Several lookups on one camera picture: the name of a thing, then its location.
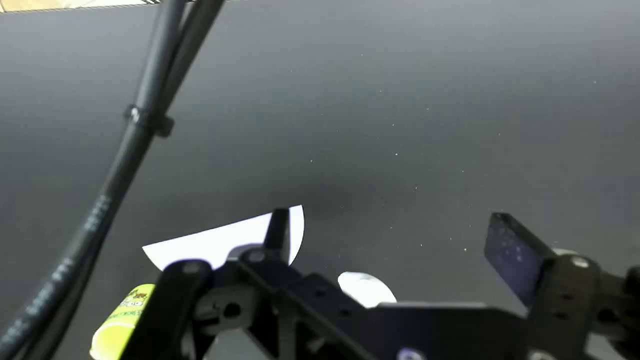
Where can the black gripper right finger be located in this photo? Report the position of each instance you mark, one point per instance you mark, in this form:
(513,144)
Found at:
(517,256)

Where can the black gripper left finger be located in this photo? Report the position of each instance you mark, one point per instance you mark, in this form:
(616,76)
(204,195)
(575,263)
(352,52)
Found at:
(278,232)

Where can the white half-round plate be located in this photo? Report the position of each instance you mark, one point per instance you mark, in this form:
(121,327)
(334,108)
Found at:
(226,241)

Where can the yellow-green printed mug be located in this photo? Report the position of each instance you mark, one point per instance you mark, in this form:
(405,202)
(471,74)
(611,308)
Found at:
(121,323)

